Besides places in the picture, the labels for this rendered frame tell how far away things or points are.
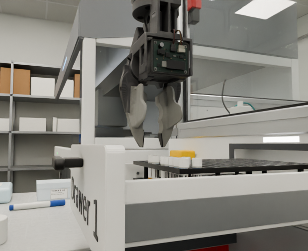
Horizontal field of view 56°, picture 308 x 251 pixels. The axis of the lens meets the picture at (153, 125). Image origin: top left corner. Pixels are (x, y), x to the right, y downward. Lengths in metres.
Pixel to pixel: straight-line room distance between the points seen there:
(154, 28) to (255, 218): 0.27
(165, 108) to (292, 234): 0.29
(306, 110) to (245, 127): 0.15
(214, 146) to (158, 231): 0.44
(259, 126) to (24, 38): 4.45
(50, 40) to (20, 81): 0.95
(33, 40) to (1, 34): 0.42
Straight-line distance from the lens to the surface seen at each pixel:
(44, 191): 0.94
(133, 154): 1.25
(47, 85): 4.18
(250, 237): 0.64
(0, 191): 0.94
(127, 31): 1.33
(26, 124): 4.21
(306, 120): 0.52
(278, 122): 0.56
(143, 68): 0.39
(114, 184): 0.25
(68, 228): 0.64
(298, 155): 0.78
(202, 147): 0.76
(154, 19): 0.42
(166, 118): 0.45
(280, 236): 0.58
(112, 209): 0.26
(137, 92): 0.43
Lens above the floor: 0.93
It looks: 4 degrees up
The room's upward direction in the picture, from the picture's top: straight up
